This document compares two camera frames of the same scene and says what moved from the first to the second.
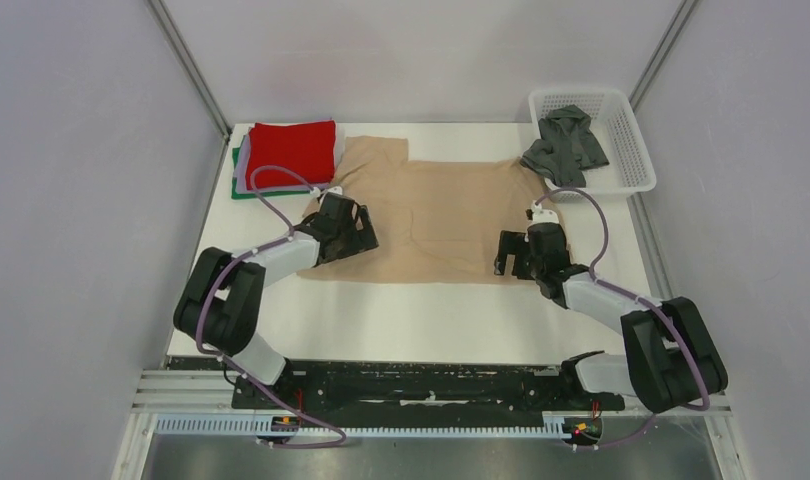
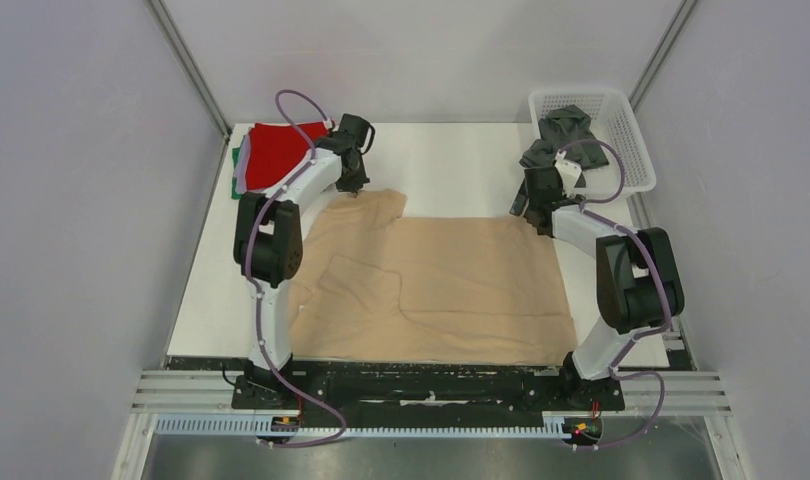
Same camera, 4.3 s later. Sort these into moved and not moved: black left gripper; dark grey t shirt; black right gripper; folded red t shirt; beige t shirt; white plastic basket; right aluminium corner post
Moved: beige t shirt; black left gripper; black right gripper
Not moved: white plastic basket; dark grey t shirt; folded red t shirt; right aluminium corner post
